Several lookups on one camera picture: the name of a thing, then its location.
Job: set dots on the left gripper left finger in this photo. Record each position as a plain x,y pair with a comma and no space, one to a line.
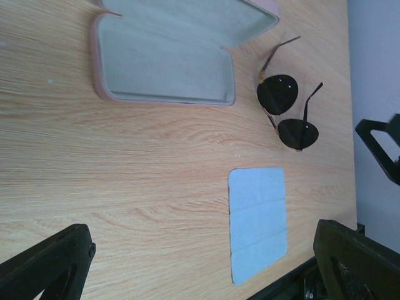
55,268

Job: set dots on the black aluminium frame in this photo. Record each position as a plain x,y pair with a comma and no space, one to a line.
306,282

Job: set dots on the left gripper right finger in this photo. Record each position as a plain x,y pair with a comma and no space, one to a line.
372,263

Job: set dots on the pink glasses case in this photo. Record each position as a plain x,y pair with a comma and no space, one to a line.
173,51

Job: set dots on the black aviator sunglasses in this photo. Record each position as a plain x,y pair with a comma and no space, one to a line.
276,95

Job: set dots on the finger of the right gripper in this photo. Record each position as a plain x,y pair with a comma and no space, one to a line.
364,129

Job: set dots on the light blue cleaning cloth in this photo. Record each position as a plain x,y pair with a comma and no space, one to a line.
257,220

